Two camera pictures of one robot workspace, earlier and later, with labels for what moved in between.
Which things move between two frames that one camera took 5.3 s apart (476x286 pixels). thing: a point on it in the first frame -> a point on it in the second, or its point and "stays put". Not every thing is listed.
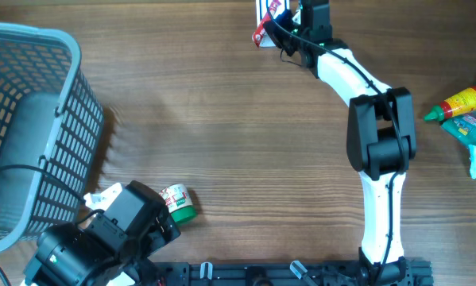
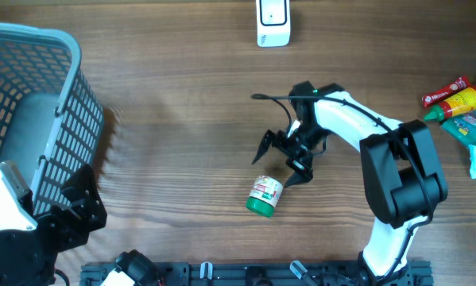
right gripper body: [284, 31] -> [300, 142]
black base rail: [285, 273] stays put
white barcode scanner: [262, 9] stays put
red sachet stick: [258, 32] -> [435, 98]
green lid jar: [179, 202] -> [265, 195]
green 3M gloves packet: [474, 128] stays put
